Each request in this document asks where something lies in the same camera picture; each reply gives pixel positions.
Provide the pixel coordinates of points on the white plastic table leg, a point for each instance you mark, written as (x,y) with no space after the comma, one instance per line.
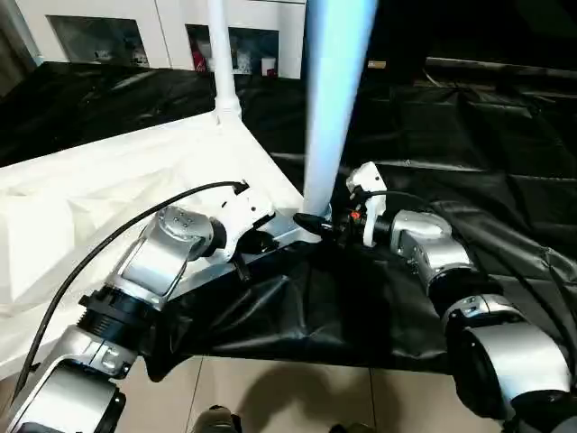
(224,59)
(338,99)

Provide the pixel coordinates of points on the white plastic table top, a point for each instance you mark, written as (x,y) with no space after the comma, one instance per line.
(99,180)

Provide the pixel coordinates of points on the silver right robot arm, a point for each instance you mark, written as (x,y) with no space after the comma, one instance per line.
(433,253)

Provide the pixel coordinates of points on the black mat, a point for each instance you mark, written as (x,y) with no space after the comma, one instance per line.
(478,144)

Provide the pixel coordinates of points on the white bottle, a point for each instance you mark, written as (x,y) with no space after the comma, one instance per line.
(268,66)

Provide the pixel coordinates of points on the gold label plate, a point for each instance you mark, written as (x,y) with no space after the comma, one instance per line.
(377,64)

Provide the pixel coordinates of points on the red bottle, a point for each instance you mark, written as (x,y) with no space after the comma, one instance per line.
(198,61)

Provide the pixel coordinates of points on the white cabinet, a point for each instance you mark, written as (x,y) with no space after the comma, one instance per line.
(117,27)

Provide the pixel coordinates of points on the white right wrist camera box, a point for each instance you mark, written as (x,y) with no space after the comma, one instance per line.
(365,189)

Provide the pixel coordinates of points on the silver metal rail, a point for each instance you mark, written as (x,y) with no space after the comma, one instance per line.
(505,66)

